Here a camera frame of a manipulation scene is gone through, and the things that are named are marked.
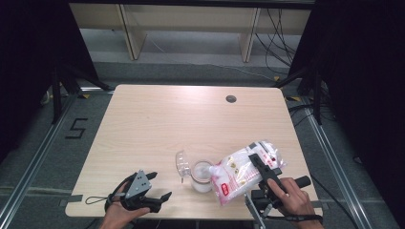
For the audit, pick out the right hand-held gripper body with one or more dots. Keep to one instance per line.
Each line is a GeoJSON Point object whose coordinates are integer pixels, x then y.
{"type": "Point", "coordinates": [261, 200]}

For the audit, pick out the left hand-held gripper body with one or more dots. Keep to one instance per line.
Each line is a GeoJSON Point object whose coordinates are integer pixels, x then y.
{"type": "Point", "coordinates": [138, 186]}

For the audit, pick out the red and white spouted pouch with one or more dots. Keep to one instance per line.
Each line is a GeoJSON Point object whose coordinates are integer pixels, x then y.
{"type": "Point", "coordinates": [235, 178]}

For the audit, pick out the clear glass jar with lid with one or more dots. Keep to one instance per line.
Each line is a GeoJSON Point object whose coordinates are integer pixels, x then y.
{"type": "Point", "coordinates": [200, 187]}

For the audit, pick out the person's right hand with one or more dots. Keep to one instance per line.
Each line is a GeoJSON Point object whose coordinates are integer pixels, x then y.
{"type": "Point", "coordinates": [293, 200]}

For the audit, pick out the person's left hand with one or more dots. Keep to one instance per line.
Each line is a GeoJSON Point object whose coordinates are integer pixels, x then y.
{"type": "Point", "coordinates": [116, 214]}

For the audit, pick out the grey tape strip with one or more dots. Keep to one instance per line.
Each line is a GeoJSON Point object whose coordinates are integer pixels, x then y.
{"type": "Point", "coordinates": [320, 205]}
{"type": "Point", "coordinates": [72, 199]}

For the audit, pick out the black metal stand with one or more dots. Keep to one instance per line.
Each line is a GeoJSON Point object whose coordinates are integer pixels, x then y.
{"type": "Point", "coordinates": [316, 95]}
{"type": "Point", "coordinates": [56, 95]}

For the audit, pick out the black curtain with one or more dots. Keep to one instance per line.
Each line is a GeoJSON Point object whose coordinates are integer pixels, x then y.
{"type": "Point", "coordinates": [28, 47]}
{"type": "Point", "coordinates": [366, 79]}

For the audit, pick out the light wooden shelf unit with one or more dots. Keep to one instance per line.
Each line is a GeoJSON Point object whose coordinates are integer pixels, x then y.
{"type": "Point", "coordinates": [191, 19]}

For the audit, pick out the aluminium floor rail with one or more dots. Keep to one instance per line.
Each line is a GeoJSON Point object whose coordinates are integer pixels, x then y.
{"type": "Point", "coordinates": [334, 165]}
{"type": "Point", "coordinates": [35, 156]}

